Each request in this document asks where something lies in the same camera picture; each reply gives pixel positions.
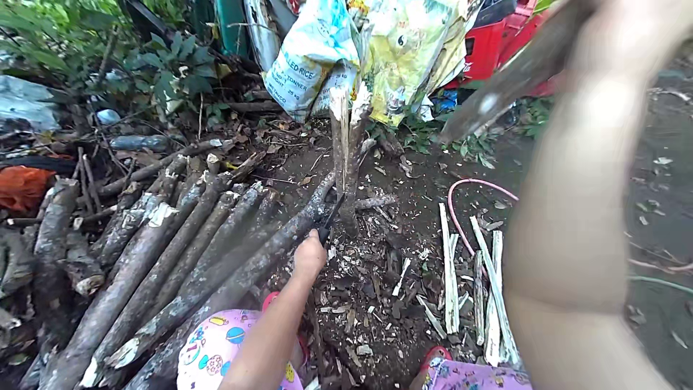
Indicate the bundle of split wood sticks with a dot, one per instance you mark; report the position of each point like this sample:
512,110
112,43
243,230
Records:
451,281

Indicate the thick wooden club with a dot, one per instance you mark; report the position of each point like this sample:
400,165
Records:
514,78

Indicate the person's right hand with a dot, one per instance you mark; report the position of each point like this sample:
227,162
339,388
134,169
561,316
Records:
631,27

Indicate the white blue printed sack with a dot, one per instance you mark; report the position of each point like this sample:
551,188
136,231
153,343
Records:
311,59

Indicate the scattered wood chips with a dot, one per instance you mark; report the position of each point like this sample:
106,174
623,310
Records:
373,303

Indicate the person's right forearm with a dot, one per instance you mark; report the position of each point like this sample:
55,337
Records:
574,233

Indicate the person's left hand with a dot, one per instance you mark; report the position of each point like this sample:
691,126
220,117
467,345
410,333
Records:
308,257

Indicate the dark blue container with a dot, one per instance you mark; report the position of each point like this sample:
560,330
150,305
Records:
494,12

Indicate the green leafy plants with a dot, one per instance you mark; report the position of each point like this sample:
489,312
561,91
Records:
184,62

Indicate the teal plastic container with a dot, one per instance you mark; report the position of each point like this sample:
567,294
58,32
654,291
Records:
233,27

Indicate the person's right fingers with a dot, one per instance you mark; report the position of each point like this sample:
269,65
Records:
594,37

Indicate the long lichen-spotted branch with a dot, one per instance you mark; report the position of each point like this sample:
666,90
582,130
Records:
260,261

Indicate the clear plastic bottle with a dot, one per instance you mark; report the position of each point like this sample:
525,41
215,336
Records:
139,143

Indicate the red plastic crate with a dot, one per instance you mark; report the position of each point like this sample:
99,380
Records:
482,51

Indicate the split standing wood trunk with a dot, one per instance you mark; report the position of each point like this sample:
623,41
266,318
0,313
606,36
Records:
352,157

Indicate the person's legs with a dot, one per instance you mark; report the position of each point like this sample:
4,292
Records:
216,352

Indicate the yellow printed sack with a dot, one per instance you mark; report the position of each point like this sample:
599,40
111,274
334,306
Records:
398,59

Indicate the white plastic sheet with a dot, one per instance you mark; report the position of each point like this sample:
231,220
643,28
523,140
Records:
24,103

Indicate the short grey branch piece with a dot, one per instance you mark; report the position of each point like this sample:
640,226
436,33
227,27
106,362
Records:
377,202

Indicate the silvery white sack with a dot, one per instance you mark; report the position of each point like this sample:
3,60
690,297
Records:
262,38

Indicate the person's left fingers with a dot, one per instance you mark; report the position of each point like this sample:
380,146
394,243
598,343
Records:
320,251

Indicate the pile of cut logs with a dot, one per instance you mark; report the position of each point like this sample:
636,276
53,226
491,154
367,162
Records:
157,244

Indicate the orange plastic bag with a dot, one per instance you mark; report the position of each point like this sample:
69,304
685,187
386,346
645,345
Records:
21,188

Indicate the person's left forearm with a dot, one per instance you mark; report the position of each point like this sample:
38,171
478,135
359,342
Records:
273,336

